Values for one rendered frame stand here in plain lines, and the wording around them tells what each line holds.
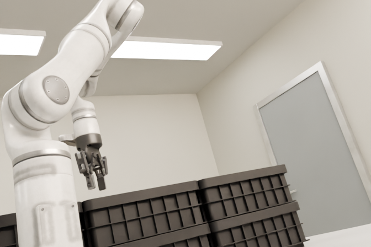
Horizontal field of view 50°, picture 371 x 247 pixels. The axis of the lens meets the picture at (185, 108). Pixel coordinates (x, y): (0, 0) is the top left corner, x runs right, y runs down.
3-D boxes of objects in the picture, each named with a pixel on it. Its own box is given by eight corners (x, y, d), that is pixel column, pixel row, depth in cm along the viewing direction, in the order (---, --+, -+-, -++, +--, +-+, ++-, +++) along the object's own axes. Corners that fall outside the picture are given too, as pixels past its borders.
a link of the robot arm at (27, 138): (-6, 87, 71) (0, 180, 65) (25, 62, 67) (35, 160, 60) (39, 97, 79) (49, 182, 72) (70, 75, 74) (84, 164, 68)
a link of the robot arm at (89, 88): (93, 102, 128) (110, 74, 119) (66, 101, 122) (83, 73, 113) (87, 84, 131) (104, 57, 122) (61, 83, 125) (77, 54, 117)
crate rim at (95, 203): (201, 188, 102) (199, 179, 103) (85, 210, 88) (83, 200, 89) (148, 216, 135) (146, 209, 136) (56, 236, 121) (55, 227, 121)
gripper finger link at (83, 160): (75, 152, 112) (83, 172, 112) (72, 154, 110) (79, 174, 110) (84, 149, 111) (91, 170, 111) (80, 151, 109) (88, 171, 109)
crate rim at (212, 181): (290, 171, 117) (287, 163, 118) (202, 188, 102) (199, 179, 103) (222, 200, 149) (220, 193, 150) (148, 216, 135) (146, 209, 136)
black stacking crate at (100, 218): (211, 226, 99) (199, 181, 103) (93, 256, 85) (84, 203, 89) (154, 245, 132) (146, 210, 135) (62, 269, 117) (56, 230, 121)
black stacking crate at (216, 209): (300, 204, 114) (287, 165, 117) (212, 226, 100) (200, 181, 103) (229, 226, 146) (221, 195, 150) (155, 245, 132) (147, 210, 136)
